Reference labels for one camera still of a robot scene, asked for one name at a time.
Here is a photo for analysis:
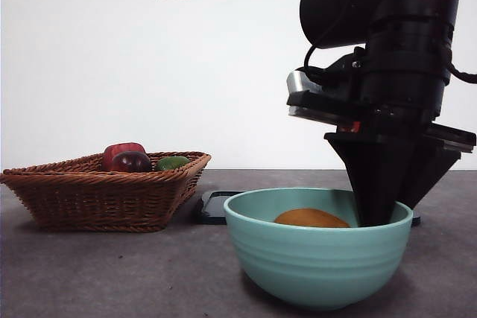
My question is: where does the teal ceramic bowl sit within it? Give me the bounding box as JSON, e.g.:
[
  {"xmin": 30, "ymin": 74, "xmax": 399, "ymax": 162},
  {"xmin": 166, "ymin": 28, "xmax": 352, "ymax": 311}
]
[{"xmin": 223, "ymin": 187, "xmax": 414, "ymax": 311}]

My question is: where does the dark green rectangular tray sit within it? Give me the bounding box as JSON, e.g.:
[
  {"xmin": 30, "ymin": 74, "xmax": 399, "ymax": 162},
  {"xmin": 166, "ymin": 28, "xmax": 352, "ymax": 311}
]
[{"xmin": 195, "ymin": 190, "xmax": 422, "ymax": 227}]

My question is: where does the green avocado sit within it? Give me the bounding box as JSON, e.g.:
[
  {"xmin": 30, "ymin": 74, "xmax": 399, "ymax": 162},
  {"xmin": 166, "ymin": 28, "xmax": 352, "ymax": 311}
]
[{"xmin": 155, "ymin": 156, "xmax": 191, "ymax": 173}]

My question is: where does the dark purple plum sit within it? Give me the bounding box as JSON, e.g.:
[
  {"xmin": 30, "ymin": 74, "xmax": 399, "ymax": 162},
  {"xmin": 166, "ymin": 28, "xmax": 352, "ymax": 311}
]
[{"xmin": 111, "ymin": 150, "xmax": 153, "ymax": 173}]

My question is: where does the red apple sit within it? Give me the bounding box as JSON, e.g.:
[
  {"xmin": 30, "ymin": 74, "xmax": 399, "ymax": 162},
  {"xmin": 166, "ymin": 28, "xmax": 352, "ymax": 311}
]
[{"xmin": 103, "ymin": 141, "xmax": 147, "ymax": 172}]

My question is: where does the brown wicker basket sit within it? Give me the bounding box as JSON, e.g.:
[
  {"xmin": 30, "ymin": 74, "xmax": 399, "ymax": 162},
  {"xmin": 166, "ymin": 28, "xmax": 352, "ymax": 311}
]
[{"xmin": 0, "ymin": 150, "xmax": 212, "ymax": 233}]

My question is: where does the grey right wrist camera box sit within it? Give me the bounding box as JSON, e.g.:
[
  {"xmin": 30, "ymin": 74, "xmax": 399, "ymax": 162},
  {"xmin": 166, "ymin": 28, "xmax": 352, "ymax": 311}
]
[{"xmin": 285, "ymin": 70, "xmax": 321, "ymax": 96}]

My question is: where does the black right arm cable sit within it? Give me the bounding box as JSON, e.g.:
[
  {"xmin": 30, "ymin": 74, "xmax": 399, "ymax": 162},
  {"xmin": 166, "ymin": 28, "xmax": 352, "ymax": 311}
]
[{"xmin": 446, "ymin": 0, "xmax": 477, "ymax": 85}]

